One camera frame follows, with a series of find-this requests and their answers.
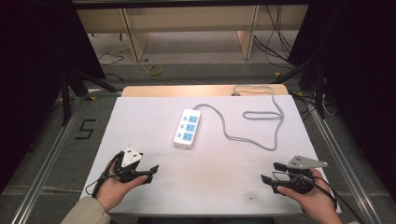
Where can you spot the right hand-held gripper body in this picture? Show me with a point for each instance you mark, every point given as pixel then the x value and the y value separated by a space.
pixel 300 175

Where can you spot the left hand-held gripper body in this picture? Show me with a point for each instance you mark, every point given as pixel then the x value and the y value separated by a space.
pixel 130 158

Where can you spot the person's right hand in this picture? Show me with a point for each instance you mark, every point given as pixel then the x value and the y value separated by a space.
pixel 314 199

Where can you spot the person's left hand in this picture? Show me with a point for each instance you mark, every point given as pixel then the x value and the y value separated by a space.
pixel 116 189

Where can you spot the white table mat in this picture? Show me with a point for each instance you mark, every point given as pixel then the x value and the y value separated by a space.
pixel 218 174

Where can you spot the white power strip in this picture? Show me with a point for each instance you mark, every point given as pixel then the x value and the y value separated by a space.
pixel 187 128

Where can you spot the wooden table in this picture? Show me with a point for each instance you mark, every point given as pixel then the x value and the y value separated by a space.
pixel 186 90

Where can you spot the yellow tape roll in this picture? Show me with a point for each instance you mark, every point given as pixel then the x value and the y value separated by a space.
pixel 155 70

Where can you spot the black metal stand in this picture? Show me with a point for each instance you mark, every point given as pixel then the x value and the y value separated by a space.
pixel 311 81
pixel 77 87

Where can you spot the black curtain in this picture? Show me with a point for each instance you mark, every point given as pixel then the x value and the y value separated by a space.
pixel 358 77
pixel 34 77

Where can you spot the aluminium frame rail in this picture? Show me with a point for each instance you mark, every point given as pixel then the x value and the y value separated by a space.
pixel 43 161
pixel 345 168

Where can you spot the wooden shelf frame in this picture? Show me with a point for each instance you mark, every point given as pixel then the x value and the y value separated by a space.
pixel 193 21

